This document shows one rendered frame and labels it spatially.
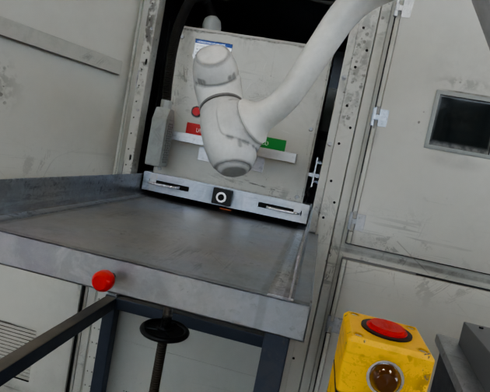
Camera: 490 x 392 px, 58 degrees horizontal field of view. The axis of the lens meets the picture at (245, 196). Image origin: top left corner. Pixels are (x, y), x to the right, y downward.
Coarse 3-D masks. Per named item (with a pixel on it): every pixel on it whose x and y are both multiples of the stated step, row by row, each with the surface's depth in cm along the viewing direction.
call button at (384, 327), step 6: (378, 318) 46; (372, 324) 44; (378, 324) 44; (384, 324) 45; (390, 324) 45; (396, 324) 45; (378, 330) 43; (384, 330) 43; (390, 330) 43; (396, 330) 44; (402, 330) 44; (390, 336) 43; (396, 336) 43; (402, 336) 43
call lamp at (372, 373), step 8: (384, 360) 41; (368, 368) 41; (376, 368) 40; (384, 368) 40; (392, 368) 40; (400, 368) 40; (368, 376) 41; (376, 376) 40; (384, 376) 40; (392, 376) 40; (400, 376) 40; (368, 384) 41; (376, 384) 40; (384, 384) 40; (392, 384) 40; (400, 384) 40
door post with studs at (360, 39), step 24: (360, 24) 126; (360, 48) 126; (360, 72) 127; (336, 96) 129; (360, 96) 127; (336, 120) 129; (336, 144) 129; (336, 168) 129; (336, 192) 130; (312, 216) 132; (312, 312) 134; (288, 384) 136
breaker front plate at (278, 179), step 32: (192, 32) 139; (192, 64) 139; (256, 64) 136; (288, 64) 134; (192, 96) 140; (256, 96) 136; (320, 96) 133; (288, 128) 135; (192, 160) 141; (256, 160) 138; (256, 192) 138; (288, 192) 137
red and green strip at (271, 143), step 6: (192, 126) 141; (198, 126) 140; (186, 132) 141; (192, 132) 141; (198, 132) 140; (270, 138) 137; (276, 138) 136; (264, 144) 137; (270, 144) 137; (276, 144) 136; (282, 144) 136; (282, 150) 136
